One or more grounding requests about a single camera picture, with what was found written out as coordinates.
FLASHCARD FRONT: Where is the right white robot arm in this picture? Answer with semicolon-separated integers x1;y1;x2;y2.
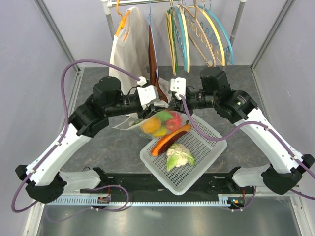
170;67;315;195

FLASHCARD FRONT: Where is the light green cucumber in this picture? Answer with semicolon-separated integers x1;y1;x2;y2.
156;110;173;122

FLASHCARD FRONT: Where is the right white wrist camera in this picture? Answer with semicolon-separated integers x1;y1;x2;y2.
170;77;186;100

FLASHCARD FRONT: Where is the yellow plastic hanger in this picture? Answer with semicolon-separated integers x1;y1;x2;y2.
189;4;226;67

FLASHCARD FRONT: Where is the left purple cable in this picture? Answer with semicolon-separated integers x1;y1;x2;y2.
11;59;142;223

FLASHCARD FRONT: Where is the grey clothes rack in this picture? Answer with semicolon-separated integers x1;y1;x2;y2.
101;0;247;66

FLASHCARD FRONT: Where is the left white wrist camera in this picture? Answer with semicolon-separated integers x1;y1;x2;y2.
137;76;160;110

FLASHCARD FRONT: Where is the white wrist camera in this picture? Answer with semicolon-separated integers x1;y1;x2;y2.
170;77;186;100
137;76;160;110

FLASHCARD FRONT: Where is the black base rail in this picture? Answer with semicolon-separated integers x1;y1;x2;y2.
54;169;279;203

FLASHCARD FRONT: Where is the red apple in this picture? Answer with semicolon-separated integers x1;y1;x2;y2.
165;114;182;131

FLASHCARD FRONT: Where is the white slotted cable duct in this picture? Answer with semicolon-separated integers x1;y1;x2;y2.
48;195;231;207

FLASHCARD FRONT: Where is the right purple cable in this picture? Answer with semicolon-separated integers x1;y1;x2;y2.
181;94;315;212

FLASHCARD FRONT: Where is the clear dotted zip top bag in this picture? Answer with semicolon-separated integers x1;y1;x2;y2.
114;110;189;139

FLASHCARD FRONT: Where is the blue wire hanger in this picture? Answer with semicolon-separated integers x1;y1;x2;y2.
148;0;159;77

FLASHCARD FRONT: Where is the cream hanger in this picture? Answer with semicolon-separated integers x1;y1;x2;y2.
166;12;176;76

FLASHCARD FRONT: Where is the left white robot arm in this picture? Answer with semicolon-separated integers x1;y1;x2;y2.
16;76;159;204

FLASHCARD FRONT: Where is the orange pumpkin slice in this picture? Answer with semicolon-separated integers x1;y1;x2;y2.
151;124;191;157

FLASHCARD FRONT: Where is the green hanger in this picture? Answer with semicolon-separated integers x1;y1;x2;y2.
170;7;178;74

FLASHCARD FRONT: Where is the orange hanger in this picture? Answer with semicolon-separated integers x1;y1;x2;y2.
115;0;130;37

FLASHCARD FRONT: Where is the white plastic basket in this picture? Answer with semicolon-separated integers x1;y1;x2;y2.
140;110;227;195

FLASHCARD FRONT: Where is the teal plastic hanger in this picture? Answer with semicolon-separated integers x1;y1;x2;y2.
199;1;234;66

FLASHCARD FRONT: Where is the orange tangerine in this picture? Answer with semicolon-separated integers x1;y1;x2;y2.
141;117;162;134

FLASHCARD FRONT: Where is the white cauliflower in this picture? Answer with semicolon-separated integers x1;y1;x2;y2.
166;143;195;172

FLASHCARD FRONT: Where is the white t-shirt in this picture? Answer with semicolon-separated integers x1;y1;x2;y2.
110;7;172;108

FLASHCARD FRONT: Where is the yellow lemon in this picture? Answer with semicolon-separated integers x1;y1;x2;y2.
152;126;168;137

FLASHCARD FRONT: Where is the purple cable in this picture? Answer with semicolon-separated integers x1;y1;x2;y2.
181;94;315;212
11;59;142;223

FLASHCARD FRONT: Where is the light blue hanger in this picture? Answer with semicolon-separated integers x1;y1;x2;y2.
173;5;190;73

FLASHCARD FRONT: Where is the brown cloth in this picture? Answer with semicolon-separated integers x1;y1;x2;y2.
148;25;168;102

